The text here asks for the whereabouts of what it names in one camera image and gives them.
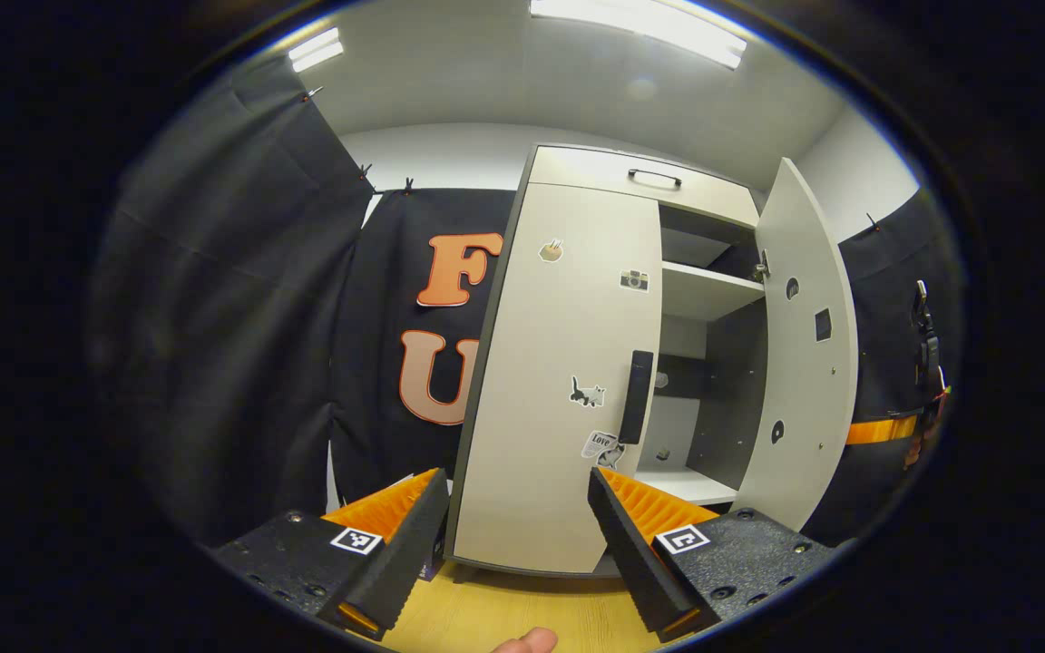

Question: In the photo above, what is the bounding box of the beige double-door shoe cabinet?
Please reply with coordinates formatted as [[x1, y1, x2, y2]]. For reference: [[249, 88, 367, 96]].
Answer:
[[444, 143, 861, 579]]

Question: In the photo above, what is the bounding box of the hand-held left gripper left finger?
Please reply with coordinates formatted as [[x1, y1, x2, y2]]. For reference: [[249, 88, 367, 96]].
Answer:
[[214, 467, 451, 640]]

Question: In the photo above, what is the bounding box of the beige cabinet door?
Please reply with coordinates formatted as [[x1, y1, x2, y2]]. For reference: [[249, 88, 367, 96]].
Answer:
[[729, 158, 861, 534], [448, 181, 665, 576]]

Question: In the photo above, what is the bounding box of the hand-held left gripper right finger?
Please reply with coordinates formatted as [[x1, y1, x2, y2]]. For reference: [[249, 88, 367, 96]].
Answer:
[[588, 467, 836, 643]]

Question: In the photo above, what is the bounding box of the black backdrop cloth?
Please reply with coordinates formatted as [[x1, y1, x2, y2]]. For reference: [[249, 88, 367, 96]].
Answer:
[[92, 54, 968, 547]]

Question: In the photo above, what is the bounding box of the long ceiling light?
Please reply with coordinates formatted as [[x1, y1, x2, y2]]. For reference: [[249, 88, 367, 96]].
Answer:
[[529, 0, 749, 71], [288, 26, 346, 74]]

